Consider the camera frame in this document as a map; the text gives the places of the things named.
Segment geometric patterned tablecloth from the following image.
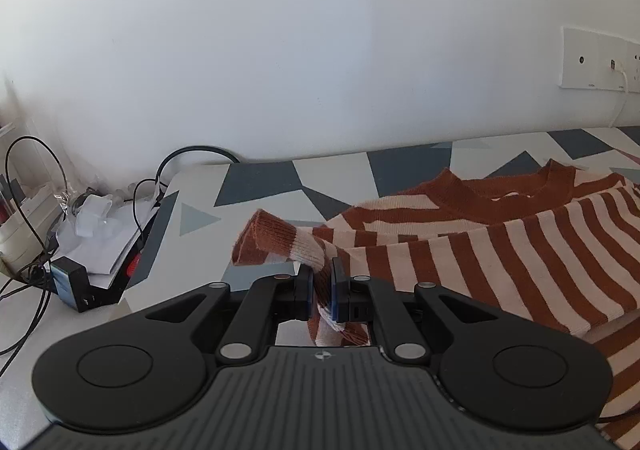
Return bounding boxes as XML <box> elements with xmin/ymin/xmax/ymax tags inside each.
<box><xmin>117</xmin><ymin>127</ymin><xmax>640</xmax><ymax>348</ymax></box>

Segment brown white striped sweater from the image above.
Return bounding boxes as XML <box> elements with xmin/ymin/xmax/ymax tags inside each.
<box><xmin>231</xmin><ymin>157</ymin><xmax>640</xmax><ymax>450</ymax></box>

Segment white papers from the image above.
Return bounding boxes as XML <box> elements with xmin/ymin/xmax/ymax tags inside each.
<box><xmin>55</xmin><ymin>190</ymin><xmax>162</xmax><ymax>277</ymax></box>

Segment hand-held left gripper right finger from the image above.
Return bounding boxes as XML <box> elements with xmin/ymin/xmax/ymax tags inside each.
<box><xmin>330</xmin><ymin>257</ymin><xmax>503</xmax><ymax>367</ymax></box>

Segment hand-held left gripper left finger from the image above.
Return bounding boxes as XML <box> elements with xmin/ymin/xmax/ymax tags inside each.
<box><xmin>145</xmin><ymin>263</ymin><xmax>318</xmax><ymax>366</ymax></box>

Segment white wall socket panel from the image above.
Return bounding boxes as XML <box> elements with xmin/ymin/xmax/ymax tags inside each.
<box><xmin>560</xmin><ymin>25</ymin><xmax>640</xmax><ymax>94</ymax></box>

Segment white charger cable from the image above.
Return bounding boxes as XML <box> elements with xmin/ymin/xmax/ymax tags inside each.
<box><xmin>607</xmin><ymin>59</ymin><xmax>632</xmax><ymax>129</ymax></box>

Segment thick black cable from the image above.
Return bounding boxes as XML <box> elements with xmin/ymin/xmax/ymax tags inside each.
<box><xmin>156</xmin><ymin>145</ymin><xmax>242</xmax><ymax>183</ymax></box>

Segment black power adapter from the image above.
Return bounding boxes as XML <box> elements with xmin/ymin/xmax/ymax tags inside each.
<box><xmin>48</xmin><ymin>255</ymin><xmax>93</xmax><ymax>314</ymax></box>

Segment clear plastic wrapper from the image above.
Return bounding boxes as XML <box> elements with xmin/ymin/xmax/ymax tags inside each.
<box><xmin>60</xmin><ymin>183</ymin><xmax>133</xmax><ymax>236</ymax></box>

